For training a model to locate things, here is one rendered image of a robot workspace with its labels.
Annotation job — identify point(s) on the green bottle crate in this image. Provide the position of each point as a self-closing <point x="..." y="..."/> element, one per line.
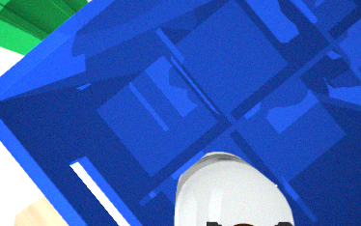
<point x="25" y="23"/>

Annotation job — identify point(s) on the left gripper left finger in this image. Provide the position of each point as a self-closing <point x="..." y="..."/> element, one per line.
<point x="213" y="223"/>

